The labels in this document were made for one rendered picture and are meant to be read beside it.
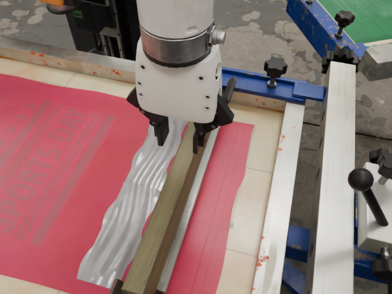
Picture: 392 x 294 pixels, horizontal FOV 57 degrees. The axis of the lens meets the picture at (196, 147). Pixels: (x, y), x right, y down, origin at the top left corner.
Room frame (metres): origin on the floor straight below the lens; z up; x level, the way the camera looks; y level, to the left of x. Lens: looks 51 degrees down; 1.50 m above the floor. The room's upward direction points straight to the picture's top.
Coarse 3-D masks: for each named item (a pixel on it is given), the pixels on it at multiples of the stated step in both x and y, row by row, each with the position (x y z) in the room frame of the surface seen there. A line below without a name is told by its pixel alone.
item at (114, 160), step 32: (0, 96) 0.59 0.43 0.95; (32, 96) 0.59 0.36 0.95; (64, 96) 0.59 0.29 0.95; (96, 96) 0.59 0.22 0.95; (0, 128) 0.49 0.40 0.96; (128, 128) 0.49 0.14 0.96; (224, 128) 0.49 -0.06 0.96; (96, 160) 0.41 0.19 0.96; (128, 160) 0.41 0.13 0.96; (224, 160) 0.41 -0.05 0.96; (224, 192) 0.34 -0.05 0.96
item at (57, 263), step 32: (96, 192) 0.34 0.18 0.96; (64, 224) 0.28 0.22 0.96; (96, 224) 0.28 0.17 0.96; (192, 224) 0.28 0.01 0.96; (224, 224) 0.28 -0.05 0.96; (0, 256) 0.22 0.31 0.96; (32, 256) 0.22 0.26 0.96; (64, 256) 0.22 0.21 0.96; (192, 256) 0.22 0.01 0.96; (224, 256) 0.22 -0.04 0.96; (64, 288) 0.17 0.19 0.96; (96, 288) 0.17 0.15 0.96; (192, 288) 0.17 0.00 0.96
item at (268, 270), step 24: (0, 48) 0.72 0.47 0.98; (24, 48) 0.71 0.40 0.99; (48, 48) 0.71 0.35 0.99; (96, 72) 0.65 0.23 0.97; (120, 72) 0.64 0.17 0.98; (240, 96) 0.56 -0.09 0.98; (264, 96) 0.55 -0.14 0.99; (288, 120) 0.48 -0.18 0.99; (288, 144) 0.42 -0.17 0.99; (288, 168) 0.37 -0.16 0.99; (288, 192) 0.32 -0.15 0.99; (264, 216) 0.29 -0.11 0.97; (288, 216) 0.27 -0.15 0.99; (264, 240) 0.23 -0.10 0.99; (264, 264) 0.20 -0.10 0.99; (264, 288) 0.16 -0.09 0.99
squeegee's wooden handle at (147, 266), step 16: (192, 128) 0.40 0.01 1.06; (192, 144) 0.36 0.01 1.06; (176, 160) 0.33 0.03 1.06; (192, 160) 0.33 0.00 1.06; (176, 176) 0.30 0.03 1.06; (192, 176) 0.33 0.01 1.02; (160, 192) 0.28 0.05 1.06; (176, 192) 0.27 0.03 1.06; (160, 208) 0.25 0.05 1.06; (176, 208) 0.25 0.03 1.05; (160, 224) 0.22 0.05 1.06; (176, 224) 0.25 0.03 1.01; (144, 240) 0.20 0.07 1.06; (160, 240) 0.20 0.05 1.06; (144, 256) 0.18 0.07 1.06; (160, 256) 0.19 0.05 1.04; (128, 272) 0.16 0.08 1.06; (144, 272) 0.16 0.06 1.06; (160, 272) 0.18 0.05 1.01; (128, 288) 0.14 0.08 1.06; (144, 288) 0.14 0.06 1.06
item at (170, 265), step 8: (216, 128) 0.46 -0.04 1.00; (216, 136) 0.44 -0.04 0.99; (208, 144) 0.42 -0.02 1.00; (208, 152) 0.40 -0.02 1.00; (208, 160) 0.38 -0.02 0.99; (200, 168) 0.36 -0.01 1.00; (200, 176) 0.35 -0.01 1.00; (192, 184) 0.33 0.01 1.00; (200, 184) 0.33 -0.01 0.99; (192, 192) 0.31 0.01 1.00; (192, 200) 0.30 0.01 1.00; (184, 208) 0.28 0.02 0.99; (192, 208) 0.29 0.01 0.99; (184, 216) 0.27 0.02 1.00; (184, 224) 0.26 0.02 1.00; (176, 232) 0.24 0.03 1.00; (184, 232) 0.24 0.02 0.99; (176, 240) 0.23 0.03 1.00; (176, 248) 0.22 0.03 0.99; (168, 256) 0.21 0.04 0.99; (176, 256) 0.21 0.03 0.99; (168, 264) 0.19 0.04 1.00; (168, 272) 0.18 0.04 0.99; (160, 280) 0.17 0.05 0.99; (168, 280) 0.17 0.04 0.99; (160, 288) 0.16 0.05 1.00
